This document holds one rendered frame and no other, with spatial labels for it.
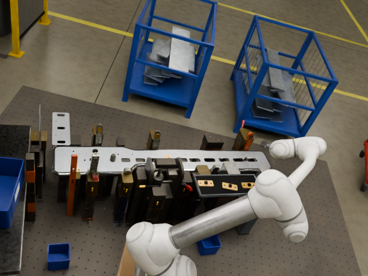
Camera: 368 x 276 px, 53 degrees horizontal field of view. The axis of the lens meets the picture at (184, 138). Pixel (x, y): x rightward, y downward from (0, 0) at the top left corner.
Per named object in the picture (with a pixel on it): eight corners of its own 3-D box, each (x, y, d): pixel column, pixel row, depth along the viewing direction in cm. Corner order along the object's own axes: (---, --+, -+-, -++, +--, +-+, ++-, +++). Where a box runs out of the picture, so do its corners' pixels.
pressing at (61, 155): (261, 148, 259) (262, 147, 258) (274, 172, 244) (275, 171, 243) (52, 146, 212) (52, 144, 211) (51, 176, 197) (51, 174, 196)
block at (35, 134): (46, 173, 233) (46, 131, 210) (46, 183, 227) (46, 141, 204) (32, 173, 230) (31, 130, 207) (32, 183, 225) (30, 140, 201)
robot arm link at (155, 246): (142, 282, 164) (114, 250, 155) (146, 254, 178) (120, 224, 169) (309, 217, 144) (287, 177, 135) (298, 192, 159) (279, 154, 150)
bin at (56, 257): (69, 251, 199) (69, 242, 193) (69, 269, 192) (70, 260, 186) (47, 253, 195) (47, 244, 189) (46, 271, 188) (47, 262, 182)
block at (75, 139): (78, 162, 246) (80, 131, 228) (78, 176, 238) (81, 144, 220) (66, 162, 244) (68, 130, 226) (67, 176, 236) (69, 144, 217)
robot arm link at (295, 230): (310, 212, 163) (298, 190, 158) (318, 243, 148) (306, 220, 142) (281, 221, 167) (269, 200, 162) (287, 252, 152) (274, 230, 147)
